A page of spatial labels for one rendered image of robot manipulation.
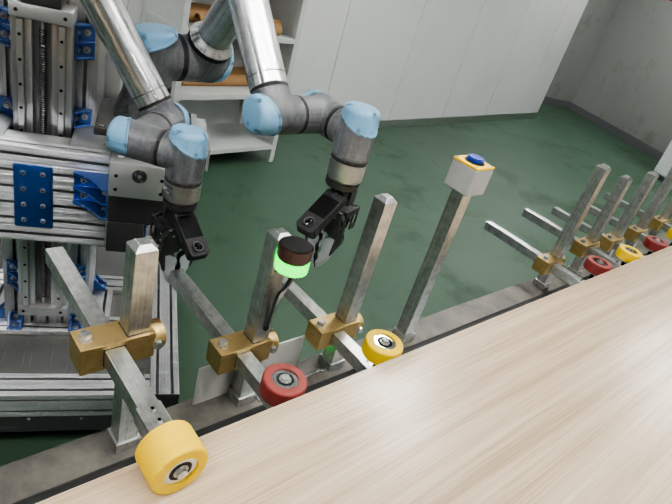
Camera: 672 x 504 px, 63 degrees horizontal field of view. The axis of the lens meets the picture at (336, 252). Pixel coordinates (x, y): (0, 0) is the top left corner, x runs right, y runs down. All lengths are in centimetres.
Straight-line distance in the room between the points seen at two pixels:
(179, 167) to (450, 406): 69
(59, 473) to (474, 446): 70
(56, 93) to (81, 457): 92
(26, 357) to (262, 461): 126
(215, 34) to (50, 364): 114
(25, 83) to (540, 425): 142
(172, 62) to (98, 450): 89
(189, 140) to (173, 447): 59
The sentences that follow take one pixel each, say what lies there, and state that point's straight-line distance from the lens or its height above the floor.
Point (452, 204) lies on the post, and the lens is 132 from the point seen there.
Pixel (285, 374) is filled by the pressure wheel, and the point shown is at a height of 91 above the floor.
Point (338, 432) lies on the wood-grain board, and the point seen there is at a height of 90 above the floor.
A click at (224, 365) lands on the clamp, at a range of 107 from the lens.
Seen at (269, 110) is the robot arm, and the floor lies 127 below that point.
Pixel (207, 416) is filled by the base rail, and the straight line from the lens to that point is 118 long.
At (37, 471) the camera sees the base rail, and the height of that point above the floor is 70.
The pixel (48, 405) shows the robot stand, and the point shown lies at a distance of 189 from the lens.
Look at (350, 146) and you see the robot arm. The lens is 108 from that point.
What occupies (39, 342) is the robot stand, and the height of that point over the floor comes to 21.
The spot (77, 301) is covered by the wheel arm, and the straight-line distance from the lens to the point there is 100.
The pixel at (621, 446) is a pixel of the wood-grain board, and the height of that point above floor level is 90.
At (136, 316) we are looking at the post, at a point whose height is 101.
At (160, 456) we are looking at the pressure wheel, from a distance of 77.
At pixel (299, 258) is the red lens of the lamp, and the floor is 110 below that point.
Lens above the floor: 158
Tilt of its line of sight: 29 degrees down
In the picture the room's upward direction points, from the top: 17 degrees clockwise
